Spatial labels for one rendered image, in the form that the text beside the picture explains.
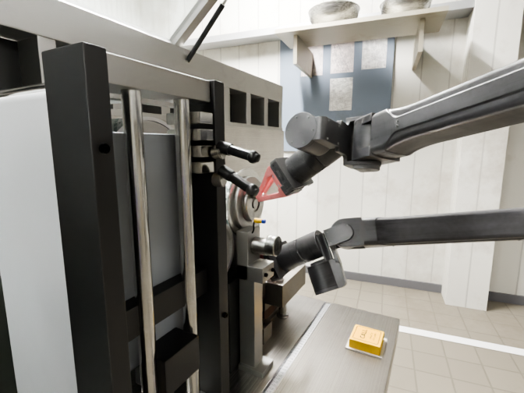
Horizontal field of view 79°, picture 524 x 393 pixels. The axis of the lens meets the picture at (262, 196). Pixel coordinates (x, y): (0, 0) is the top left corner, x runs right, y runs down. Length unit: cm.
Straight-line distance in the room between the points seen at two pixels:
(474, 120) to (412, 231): 32
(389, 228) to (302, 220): 277
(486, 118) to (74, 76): 37
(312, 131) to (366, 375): 52
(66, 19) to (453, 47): 298
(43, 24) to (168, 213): 54
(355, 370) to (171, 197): 58
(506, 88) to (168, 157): 33
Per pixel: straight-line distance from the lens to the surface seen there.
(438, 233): 67
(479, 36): 313
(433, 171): 324
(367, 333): 87
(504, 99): 38
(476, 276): 325
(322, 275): 66
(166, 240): 35
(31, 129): 49
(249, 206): 64
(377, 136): 49
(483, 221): 69
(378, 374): 79
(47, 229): 49
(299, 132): 50
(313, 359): 80
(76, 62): 26
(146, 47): 95
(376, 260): 341
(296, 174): 57
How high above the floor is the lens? 137
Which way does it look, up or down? 9 degrees down
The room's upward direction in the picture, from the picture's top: straight up
